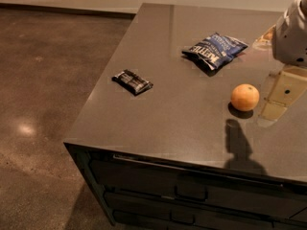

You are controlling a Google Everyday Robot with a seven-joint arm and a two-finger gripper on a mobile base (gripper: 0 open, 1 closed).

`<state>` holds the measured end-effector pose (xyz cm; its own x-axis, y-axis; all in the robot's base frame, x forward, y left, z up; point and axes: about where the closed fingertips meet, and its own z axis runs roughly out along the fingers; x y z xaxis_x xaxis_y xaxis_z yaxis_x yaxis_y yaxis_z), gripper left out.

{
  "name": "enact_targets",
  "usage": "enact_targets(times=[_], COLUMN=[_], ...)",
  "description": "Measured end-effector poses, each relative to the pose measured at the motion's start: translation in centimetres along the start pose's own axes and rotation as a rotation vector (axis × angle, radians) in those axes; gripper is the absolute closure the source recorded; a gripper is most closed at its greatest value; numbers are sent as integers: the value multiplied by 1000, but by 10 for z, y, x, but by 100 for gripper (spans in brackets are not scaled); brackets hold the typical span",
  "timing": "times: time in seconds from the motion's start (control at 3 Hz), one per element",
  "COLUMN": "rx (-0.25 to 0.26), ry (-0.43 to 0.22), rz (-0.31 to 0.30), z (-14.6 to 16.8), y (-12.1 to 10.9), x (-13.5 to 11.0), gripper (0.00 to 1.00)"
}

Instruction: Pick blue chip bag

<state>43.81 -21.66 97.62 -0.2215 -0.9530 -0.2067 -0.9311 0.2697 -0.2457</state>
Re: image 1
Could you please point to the black snack bar wrapper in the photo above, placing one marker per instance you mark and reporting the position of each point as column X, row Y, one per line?
column 132, row 82

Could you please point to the blue chip bag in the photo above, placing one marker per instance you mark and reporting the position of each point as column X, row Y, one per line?
column 216, row 50

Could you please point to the orange fruit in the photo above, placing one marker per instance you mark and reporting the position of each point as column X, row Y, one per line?
column 245, row 97

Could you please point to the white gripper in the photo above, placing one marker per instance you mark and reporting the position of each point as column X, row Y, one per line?
column 292, row 37

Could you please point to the dark drawer cabinet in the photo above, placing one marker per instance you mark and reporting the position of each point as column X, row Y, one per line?
column 160, row 194

